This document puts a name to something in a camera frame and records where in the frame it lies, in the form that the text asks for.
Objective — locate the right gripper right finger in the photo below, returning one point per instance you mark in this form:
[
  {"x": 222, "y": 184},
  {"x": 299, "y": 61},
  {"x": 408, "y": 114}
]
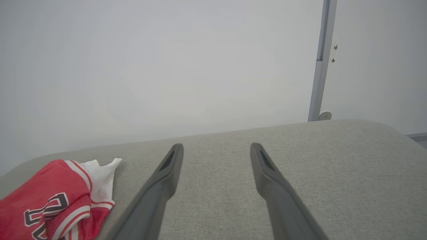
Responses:
[{"x": 287, "y": 213}]

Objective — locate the round grey post bracket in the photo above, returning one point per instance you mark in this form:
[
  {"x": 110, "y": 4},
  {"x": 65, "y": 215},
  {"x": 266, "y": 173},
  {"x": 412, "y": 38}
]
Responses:
[{"x": 325, "y": 115}]

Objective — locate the red and white jersey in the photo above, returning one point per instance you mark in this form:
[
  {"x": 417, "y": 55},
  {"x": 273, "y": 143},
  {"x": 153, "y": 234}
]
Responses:
[{"x": 50, "y": 200}]

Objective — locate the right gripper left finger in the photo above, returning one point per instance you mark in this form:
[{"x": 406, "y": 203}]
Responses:
[{"x": 150, "y": 210}]

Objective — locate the grey metal post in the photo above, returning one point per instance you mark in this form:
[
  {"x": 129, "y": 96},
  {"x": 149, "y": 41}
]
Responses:
[{"x": 322, "y": 66}]

